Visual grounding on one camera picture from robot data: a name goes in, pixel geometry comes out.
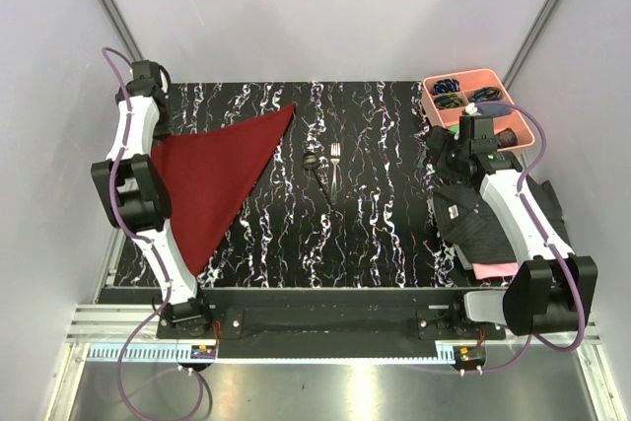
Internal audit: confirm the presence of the red cloth napkin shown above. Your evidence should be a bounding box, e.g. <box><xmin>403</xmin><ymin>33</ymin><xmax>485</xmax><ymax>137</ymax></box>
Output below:
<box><xmin>151</xmin><ymin>104</ymin><xmax>296</xmax><ymax>276</ymax></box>

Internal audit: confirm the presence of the silver metal fork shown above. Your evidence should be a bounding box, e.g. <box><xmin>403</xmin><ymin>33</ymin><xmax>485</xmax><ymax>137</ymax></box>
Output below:
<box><xmin>330</xmin><ymin>142</ymin><xmax>341</xmax><ymax>204</ymax></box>

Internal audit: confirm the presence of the black spoon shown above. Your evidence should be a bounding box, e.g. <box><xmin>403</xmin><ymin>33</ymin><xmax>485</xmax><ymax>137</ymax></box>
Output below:
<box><xmin>302</xmin><ymin>152</ymin><xmax>333</xmax><ymax>207</ymax></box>

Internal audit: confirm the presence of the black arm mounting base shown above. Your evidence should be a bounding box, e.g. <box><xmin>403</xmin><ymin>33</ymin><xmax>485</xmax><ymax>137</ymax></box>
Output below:
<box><xmin>157</xmin><ymin>288</ymin><xmax>506</xmax><ymax>340</ymax></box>

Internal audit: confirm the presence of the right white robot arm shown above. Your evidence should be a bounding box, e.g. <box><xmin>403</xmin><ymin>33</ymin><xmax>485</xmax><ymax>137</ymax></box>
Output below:
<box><xmin>427</xmin><ymin>115</ymin><xmax>597</xmax><ymax>340</ymax></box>

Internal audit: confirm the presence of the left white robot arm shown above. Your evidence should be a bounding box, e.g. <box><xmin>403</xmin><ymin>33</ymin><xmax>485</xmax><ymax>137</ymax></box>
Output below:
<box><xmin>91</xmin><ymin>60</ymin><xmax>213</xmax><ymax>338</ymax></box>

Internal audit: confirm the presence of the dark patterned rolled sock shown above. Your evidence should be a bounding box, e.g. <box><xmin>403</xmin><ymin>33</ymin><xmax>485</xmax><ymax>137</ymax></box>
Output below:
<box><xmin>495</xmin><ymin>128</ymin><xmax>519</xmax><ymax>149</ymax></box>

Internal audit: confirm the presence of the black green rolled sock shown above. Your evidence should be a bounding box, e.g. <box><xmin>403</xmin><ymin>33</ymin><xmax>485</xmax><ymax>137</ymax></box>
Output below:
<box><xmin>434</xmin><ymin>93</ymin><xmax>464</xmax><ymax>110</ymax></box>

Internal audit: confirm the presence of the pink divided organizer tray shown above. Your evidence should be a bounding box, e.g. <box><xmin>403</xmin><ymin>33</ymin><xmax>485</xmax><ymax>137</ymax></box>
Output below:
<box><xmin>421</xmin><ymin>69</ymin><xmax>535</xmax><ymax>155</ymax></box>

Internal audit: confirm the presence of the dark striped folded shirt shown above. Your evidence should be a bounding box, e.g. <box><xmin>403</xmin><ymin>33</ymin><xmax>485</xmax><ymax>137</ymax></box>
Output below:
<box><xmin>430</xmin><ymin>184</ymin><xmax>518</xmax><ymax>270</ymax></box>

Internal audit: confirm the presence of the navy patterned rolled sock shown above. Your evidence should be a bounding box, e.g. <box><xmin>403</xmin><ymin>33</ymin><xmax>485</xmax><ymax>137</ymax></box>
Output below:
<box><xmin>467</xmin><ymin>87</ymin><xmax>504</xmax><ymax>104</ymax></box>

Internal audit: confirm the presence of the black blue rolled sock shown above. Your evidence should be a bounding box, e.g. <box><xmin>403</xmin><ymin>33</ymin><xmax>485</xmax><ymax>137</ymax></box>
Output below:
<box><xmin>432</xmin><ymin>78</ymin><xmax>460</xmax><ymax>96</ymax></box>

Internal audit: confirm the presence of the pink folded garment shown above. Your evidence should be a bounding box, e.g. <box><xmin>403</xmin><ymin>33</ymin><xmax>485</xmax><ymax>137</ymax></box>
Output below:
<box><xmin>472</xmin><ymin>262</ymin><xmax>519</xmax><ymax>280</ymax></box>

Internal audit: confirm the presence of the black marble pattern mat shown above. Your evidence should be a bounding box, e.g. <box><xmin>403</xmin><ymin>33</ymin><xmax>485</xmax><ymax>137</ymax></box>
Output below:
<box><xmin>105</xmin><ymin>81</ymin><xmax>568</xmax><ymax>290</ymax></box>

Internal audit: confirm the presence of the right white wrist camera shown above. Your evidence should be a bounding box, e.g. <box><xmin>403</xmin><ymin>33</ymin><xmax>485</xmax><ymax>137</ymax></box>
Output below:
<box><xmin>462</xmin><ymin>103</ymin><xmax>481</xmax><ymax>116</ymax></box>

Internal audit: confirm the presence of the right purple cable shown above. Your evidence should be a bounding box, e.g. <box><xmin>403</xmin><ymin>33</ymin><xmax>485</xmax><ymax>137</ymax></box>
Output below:
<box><xmin>411</xmin><ymin>105</ymin><xmax>593</xmax><ymax>376</ymax></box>

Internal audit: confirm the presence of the purple cable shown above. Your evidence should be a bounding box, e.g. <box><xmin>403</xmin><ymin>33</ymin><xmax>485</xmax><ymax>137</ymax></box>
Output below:
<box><xmin>101</xmin><ymin>46</ymin><xmax>213</xmax><ymax>420</ymax></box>
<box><xmin>411</xmin><ymin>105</ymin><xmax>593</xmax><ymax>376</ymax></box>

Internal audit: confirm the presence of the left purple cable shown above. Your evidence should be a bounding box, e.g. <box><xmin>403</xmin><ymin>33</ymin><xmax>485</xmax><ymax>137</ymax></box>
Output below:
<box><xmin>101</xmin><ymin>46</ymin><xmax>213</xmax><ymax>420</ymax></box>

